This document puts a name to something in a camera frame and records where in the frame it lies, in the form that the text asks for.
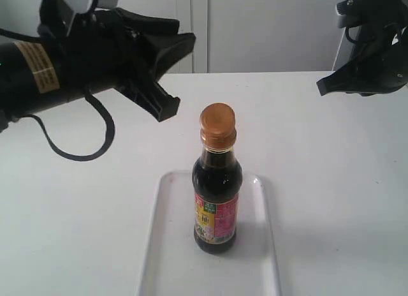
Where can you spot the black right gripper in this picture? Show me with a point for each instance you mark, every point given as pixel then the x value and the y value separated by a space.
pixel 373 51

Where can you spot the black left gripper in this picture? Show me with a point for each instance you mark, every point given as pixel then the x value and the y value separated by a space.
pixel 112 49

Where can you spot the dark soy sauce bottle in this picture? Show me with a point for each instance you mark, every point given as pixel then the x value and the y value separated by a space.
pixel 217 179

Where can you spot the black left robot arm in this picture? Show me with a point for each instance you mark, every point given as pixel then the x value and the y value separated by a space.
pixel 27 72

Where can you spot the white cabinet doors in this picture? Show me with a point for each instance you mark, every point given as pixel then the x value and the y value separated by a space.
pixel 252 35

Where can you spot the clear plastic tray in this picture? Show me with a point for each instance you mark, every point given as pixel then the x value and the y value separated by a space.
pixel 175 265

